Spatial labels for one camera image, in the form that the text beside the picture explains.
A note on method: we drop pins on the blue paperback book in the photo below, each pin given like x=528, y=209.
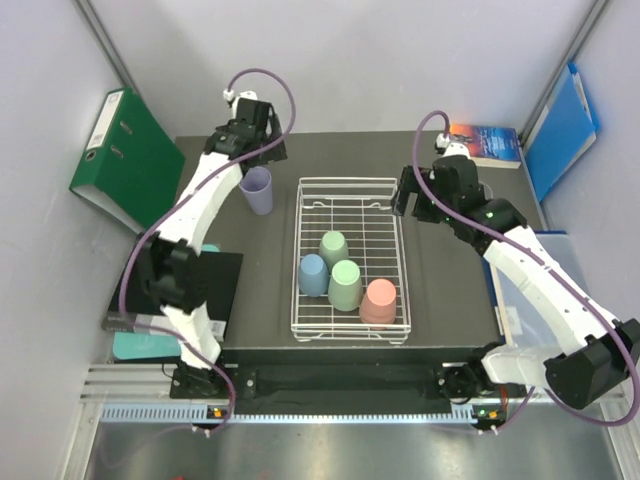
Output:
x=489, y=146

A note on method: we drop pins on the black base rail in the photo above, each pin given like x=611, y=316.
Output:
x=345, y=389

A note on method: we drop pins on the blue folder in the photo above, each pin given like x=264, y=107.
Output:
x=567, y=127

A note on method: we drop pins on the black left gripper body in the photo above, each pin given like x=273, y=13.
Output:
x=273, y=128

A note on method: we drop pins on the pink cup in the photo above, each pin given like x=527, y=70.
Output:
x=378, y=306

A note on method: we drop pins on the purple cup front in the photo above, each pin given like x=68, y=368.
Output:
x=256, y=187

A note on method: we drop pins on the green ring binder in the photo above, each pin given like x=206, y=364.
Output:
x=130, y=168

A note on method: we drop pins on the dark green cup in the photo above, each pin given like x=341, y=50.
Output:
x=333, y=248

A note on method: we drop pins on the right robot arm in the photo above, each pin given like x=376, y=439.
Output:
x=593, y=351

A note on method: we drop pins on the blue cup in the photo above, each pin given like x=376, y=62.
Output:
x=313, y=276

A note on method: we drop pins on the white wire dish rack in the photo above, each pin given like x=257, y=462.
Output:
x=352, y=214

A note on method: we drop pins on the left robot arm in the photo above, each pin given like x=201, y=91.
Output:
x=170, y=261

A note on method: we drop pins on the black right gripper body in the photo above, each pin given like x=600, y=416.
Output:
x=422, y=211

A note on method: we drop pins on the light green cup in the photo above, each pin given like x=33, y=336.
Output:
x=345, y=289

